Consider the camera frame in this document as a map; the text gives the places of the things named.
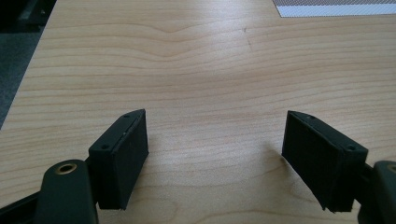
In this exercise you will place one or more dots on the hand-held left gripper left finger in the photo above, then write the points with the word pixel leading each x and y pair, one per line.
pixel 120 168

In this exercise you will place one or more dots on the grey and white mesh mat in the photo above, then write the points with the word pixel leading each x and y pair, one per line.
pixel 336 7

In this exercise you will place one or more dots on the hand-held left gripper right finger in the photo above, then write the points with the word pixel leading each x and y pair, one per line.
pixel 323 165

